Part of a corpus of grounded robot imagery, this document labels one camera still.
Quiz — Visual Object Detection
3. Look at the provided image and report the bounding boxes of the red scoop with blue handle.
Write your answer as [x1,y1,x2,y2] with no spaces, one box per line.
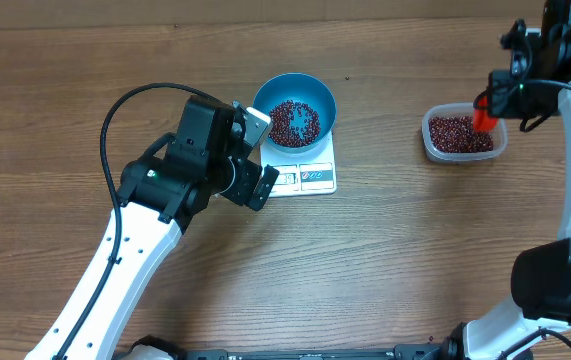
[472,95,498,133]

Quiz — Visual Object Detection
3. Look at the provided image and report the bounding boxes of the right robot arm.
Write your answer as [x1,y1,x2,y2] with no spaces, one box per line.
[435,0,571,359]

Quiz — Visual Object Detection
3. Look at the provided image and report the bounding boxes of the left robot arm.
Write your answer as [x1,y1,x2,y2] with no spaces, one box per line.
[27,95,278,359]

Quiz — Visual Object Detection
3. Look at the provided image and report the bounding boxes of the white digital kitchen scale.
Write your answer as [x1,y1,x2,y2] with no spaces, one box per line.
[260,133,338,198]

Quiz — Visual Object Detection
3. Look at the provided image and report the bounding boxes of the red beans in bowl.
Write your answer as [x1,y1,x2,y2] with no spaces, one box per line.
[268,100,321,148]

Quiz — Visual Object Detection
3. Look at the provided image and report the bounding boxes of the blue metal bowl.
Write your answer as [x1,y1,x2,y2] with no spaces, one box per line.
[253,73,338,153]

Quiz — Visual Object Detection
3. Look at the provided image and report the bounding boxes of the clear plastic food container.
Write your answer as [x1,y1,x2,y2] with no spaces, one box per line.
[421,103,508,164]

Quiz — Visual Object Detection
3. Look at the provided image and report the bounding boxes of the right black cable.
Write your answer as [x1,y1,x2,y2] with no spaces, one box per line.
[472,19,571,134]

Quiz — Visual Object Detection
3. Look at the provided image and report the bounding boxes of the black cable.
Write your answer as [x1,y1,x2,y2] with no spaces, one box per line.
[49,82,221,360]
[472,19,571,134]

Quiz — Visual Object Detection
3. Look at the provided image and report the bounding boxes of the left black cable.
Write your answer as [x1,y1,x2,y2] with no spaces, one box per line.
[49,82,221,360]

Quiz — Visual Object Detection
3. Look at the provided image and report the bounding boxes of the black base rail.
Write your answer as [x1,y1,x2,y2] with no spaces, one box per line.
[114,342,535,360]

